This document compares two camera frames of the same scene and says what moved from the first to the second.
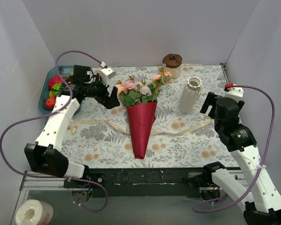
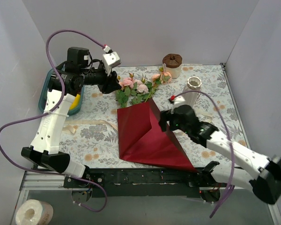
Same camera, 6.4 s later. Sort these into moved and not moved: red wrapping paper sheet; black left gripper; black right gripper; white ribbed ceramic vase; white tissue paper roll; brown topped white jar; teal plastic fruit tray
Moved: red wrapping paper sheet; black right gripper; black left gripper
Not moved: white ribbed ceramic vase; teal plastic fruit tray; white tissue paper roll; brown topped white jar
